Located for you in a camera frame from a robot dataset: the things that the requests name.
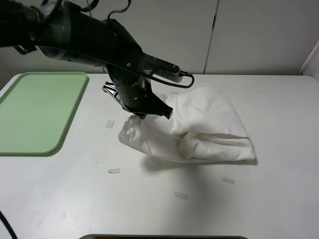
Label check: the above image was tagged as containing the green plastic tray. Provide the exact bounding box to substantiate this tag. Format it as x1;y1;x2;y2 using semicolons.
0;72;88;155

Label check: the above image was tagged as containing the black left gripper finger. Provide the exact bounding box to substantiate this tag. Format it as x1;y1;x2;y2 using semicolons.
133;113;147;120
147;96;173;120

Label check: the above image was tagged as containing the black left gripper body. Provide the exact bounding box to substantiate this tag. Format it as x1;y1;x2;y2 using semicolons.
102;65;155;114

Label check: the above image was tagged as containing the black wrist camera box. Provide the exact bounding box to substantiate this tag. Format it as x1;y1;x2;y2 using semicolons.
143;54;182;83

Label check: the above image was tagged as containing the white short sleeve t-shirt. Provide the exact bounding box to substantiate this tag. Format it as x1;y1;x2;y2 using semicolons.
118;87;256;163

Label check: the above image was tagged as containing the black camera cable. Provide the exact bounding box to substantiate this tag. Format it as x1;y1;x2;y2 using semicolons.
142;71;195;89

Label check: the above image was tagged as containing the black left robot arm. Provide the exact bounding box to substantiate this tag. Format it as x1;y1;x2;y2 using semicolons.
0;0;173;118

